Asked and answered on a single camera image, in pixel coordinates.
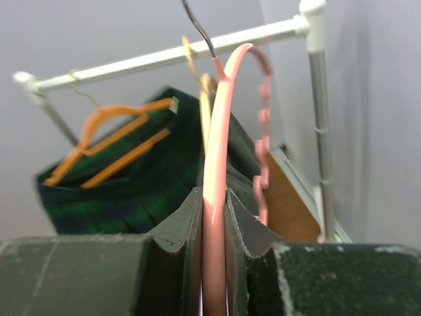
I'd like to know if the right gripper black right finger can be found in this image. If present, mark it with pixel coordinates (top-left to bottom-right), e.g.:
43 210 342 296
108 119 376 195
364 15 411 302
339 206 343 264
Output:
225 191 420 315

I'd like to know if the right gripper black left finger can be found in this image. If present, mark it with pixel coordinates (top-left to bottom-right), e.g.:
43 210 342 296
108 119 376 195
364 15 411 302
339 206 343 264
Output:
1 188 203 315

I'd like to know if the pink wavy hanger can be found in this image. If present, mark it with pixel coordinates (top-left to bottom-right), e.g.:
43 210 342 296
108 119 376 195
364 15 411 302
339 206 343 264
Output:
180 0 274 316

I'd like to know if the cream plastic hanger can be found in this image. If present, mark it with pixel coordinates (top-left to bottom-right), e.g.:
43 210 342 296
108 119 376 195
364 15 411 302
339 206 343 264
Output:
182 36 218 152

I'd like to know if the green plaid pleated skirt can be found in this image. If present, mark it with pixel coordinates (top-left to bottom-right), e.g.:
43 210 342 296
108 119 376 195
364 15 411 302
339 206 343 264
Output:
35 86 264 235

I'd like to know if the orange plastic hanger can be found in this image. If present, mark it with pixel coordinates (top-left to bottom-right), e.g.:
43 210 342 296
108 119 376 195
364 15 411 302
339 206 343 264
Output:
43 97 178 188

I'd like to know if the white clothes rack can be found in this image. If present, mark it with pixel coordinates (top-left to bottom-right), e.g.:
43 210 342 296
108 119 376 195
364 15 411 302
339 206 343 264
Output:
12 1 351 243

